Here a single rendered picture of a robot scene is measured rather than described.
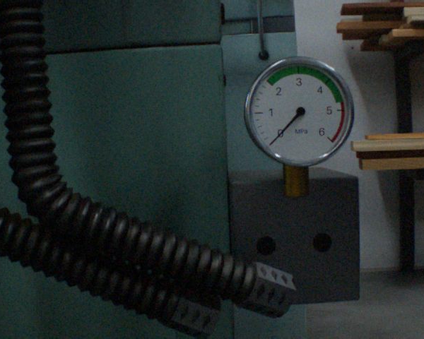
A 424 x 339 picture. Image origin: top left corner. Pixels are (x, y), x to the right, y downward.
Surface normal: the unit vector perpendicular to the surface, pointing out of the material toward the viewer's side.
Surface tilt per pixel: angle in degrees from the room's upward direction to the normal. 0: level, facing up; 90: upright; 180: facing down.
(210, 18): 90
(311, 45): 90
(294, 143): 90
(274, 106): 90
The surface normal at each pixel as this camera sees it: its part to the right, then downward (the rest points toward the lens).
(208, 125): 0.01, 0.05
